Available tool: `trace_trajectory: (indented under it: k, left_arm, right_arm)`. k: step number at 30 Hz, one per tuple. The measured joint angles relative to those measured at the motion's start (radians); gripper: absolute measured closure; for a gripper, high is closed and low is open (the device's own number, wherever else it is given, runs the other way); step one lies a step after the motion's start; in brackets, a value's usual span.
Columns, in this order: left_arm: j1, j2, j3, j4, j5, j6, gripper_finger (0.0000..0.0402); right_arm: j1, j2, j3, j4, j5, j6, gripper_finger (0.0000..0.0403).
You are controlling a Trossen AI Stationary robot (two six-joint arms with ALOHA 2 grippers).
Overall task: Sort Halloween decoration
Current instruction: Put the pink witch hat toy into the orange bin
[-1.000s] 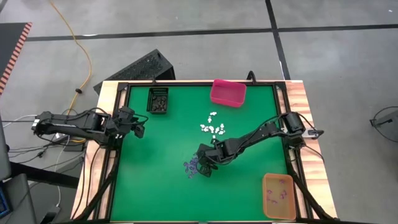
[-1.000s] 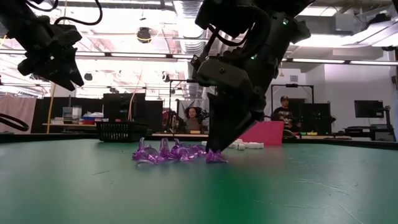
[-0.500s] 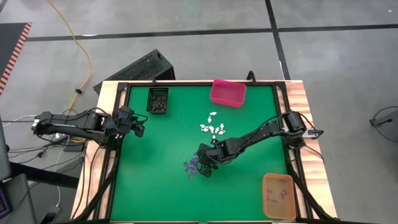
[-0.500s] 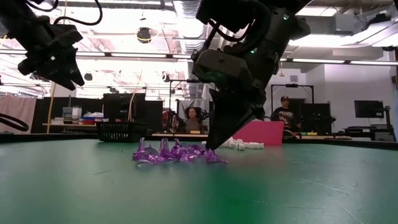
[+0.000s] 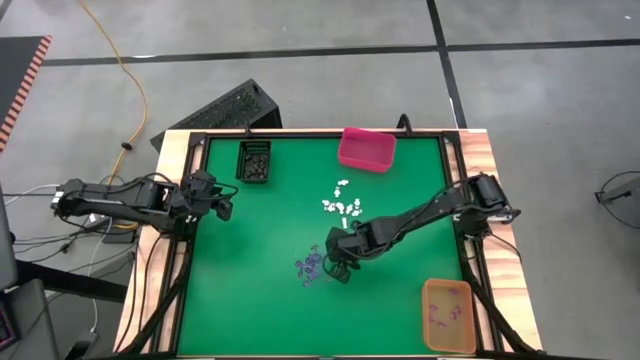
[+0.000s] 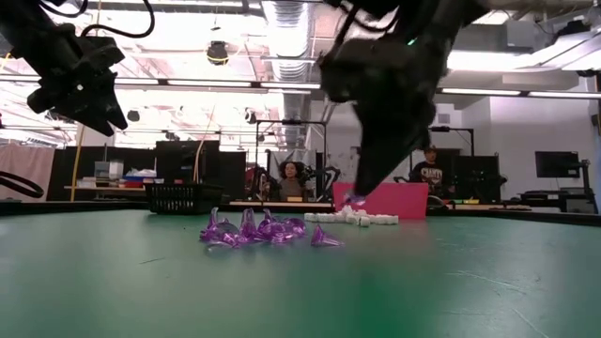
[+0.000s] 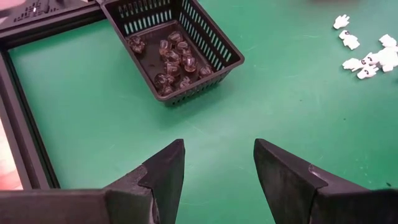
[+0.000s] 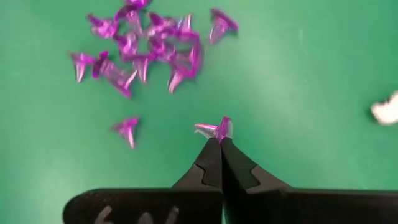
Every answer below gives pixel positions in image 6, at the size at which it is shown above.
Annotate black table frame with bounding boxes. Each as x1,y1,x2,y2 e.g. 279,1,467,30
0,199,601,226

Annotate person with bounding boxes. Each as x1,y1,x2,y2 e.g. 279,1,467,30
276,161,309,202
408,145,447,196

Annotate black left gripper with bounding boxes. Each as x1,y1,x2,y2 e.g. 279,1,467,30
27,37,129,137

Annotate black slotted plastic basket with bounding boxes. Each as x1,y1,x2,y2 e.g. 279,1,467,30
144,182,225,216

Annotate black monitor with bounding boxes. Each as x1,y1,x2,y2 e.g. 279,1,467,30
534,150,580,178

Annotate ceiling light strip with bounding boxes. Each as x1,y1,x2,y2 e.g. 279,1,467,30
440,86,522,98
528,90,601,100
166,78,254,88

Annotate wooden shelf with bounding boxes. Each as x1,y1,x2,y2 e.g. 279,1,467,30
64,184,146,192

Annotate tall black cabinet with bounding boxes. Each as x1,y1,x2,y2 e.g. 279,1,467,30
154,139,221,185

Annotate black partition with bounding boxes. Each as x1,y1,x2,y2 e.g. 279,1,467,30
54,146,157,202

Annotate pink plastic bin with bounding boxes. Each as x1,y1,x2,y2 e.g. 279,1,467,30
332,181,429,221

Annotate dark desk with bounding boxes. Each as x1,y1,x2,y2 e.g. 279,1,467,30
518,186,600,215

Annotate black cabinet green lights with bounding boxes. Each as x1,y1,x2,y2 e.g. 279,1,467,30
450,154,508,206

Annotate thick black cable loop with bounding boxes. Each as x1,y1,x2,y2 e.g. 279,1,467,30
0,171,46,200

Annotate yellow vertical pole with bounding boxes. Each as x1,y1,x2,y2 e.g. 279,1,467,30
69,107,90,202

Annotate black ceiling spotlight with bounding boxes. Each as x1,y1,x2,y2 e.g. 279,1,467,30
206,40,230,67

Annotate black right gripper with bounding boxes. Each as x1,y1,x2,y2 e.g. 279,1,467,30
321,35,447,196

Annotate pink curtain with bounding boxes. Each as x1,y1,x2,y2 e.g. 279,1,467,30
0,143,56,204

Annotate silver ventilation duct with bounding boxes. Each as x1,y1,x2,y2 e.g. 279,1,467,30
260,0,330,156

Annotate clear storage box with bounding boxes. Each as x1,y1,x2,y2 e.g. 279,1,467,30
93,160,125,180

